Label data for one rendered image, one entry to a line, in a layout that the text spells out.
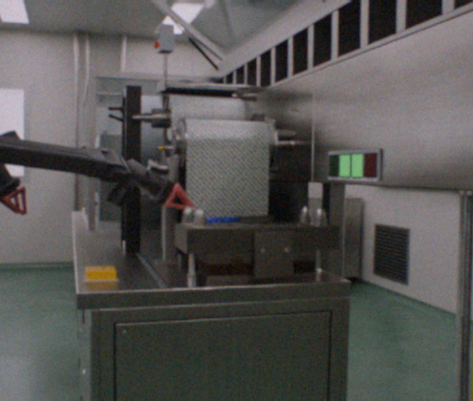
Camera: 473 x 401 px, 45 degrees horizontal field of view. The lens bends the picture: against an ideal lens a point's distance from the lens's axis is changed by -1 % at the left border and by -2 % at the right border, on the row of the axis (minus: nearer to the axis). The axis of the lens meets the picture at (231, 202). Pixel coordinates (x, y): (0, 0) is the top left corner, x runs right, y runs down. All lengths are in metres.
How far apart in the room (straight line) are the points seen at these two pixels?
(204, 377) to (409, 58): 0.84
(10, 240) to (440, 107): 6.42
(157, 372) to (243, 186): 0.56
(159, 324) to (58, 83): 5.99
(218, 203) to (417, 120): 0.65
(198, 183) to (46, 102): 5.66
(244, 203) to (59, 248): 5.66
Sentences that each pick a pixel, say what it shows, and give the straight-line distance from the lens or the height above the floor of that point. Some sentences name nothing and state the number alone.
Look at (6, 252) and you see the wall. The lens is 7.19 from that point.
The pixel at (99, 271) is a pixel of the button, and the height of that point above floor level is 0.92.
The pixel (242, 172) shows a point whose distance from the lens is 1.59.
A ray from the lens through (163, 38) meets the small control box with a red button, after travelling 2.18.
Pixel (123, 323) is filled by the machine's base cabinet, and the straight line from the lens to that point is 1.33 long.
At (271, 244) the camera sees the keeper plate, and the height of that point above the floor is 0.99.
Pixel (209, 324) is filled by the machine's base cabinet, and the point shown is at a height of 0.81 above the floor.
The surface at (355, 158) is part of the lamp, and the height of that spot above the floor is 1.20.
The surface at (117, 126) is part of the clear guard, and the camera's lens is 2.58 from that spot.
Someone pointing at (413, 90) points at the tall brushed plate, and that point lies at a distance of 1.16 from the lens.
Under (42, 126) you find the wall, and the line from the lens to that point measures 7.11.
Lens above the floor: 1.17
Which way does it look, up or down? 3 degrees down
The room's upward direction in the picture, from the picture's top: 1 degrees clockwise
